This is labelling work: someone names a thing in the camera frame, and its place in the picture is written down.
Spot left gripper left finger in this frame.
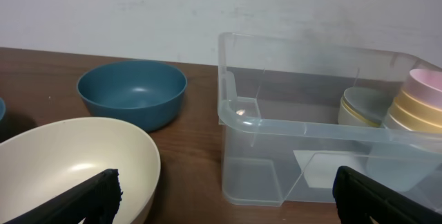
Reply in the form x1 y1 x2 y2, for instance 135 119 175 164
6 169 122 224

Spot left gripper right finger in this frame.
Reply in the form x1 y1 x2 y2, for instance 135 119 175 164
332 166 441 224

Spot light blue cup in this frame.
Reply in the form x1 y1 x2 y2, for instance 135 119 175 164
366 142 441 192

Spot large cream bowl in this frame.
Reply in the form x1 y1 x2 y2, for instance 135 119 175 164
1 117 161 223

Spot small yellow bowl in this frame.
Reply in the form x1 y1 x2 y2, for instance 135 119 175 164
340 95 383 128

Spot small white bowl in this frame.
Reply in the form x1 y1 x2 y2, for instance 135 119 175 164
337 97 381 129

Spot cream cup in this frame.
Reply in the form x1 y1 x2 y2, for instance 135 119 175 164
382 113 411 131

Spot small grey bowl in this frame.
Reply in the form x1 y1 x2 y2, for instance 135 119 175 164
343 86 394 127

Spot yellow cup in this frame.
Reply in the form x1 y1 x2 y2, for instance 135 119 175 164
394 90 441 125
389 103 441 133

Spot dark blue bowl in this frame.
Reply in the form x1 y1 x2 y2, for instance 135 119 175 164
77 60 187 132
0 98 6 121

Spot pink cup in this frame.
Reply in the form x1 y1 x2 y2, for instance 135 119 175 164
403 68 441 109

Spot clear plastic storage container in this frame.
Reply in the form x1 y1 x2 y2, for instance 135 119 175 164
218 32 441 212

